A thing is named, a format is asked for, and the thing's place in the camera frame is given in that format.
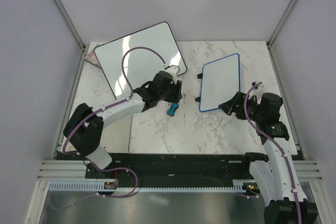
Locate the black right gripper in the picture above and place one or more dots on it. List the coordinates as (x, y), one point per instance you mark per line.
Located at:
(229, 106)

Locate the blue whiteboard eraser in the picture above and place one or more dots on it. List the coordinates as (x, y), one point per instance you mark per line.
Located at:
(171, 111)

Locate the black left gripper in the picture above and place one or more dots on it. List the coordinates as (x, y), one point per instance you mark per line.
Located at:
(177, 90)

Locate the black framed large whiteboard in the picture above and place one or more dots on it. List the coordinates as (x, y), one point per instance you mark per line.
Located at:
(140, 55)

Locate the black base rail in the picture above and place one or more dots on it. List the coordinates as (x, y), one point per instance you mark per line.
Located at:
(177, 169)

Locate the blue framed small whiteboard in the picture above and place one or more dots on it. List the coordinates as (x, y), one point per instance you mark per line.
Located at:
(220, 82)

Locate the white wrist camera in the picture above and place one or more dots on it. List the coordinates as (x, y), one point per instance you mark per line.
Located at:
(173, 70)
(258, 89)

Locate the white slotted cable duct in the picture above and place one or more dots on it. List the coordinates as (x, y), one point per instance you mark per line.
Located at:
(233, 187)

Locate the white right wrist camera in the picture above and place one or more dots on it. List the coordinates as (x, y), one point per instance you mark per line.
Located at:
(258, 89)

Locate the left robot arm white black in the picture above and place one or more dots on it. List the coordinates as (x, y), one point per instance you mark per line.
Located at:
(84, 129)

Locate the flat packet with red label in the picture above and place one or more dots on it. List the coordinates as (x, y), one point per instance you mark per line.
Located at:
(91, 57)

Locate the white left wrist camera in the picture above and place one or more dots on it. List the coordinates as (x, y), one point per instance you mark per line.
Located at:
(173, 70)

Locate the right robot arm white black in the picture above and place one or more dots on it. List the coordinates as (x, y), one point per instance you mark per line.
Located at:
(274, 172)

